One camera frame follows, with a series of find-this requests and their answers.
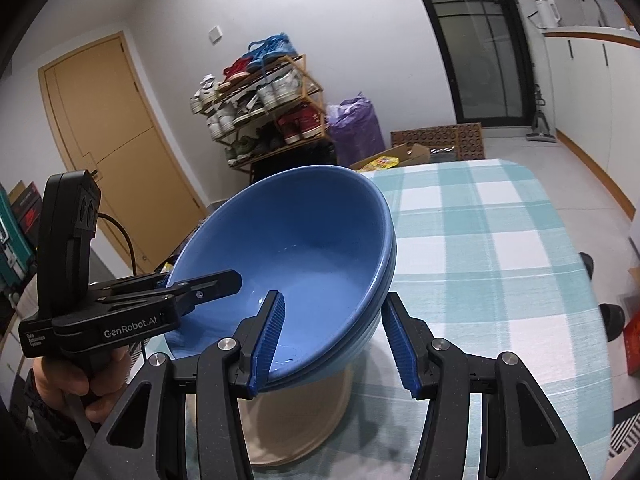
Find black cable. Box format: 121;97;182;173
97;212;137;281

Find blue bowl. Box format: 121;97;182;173
265;220;397;386
165;164;393;378
167;240;398;392

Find teal storage box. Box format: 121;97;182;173
0;182;36;286

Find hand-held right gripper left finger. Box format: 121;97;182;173
75;289;287;480

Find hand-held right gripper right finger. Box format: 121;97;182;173
382;291;592;480

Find rows of shoes on rack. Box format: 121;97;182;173
190;34;326;168

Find red cardboard box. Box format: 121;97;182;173
622;310;640;376

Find white electric kettle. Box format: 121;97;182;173
532;0;562;30

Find person's left hand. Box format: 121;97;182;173
27;347;132;426

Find wooden shoe rack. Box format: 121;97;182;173
190;52;331;173

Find yellow wooden door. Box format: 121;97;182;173
37;31;208;281

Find black white patterned mat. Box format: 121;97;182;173
607;407;640;468

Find person's left forearm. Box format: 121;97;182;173
0;375;101;480

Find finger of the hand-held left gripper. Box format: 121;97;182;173
100;269;244;319
89;272;175;305

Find black framed glass door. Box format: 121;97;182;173
405;0;533;128

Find metal faucet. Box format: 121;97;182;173
580;0;606;28

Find beige plate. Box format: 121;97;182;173
239;360;353;463
248;425;341;462
250;440;326;467

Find purple plastic bag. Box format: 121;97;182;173
326;92;386;166

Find black red box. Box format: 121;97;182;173
9;180;43;241

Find white lower cabinet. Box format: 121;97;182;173
542;25;640;221

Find yellow packet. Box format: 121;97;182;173
360;156;401;171

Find teal checked tablecloth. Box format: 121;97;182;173
150;159;615;480

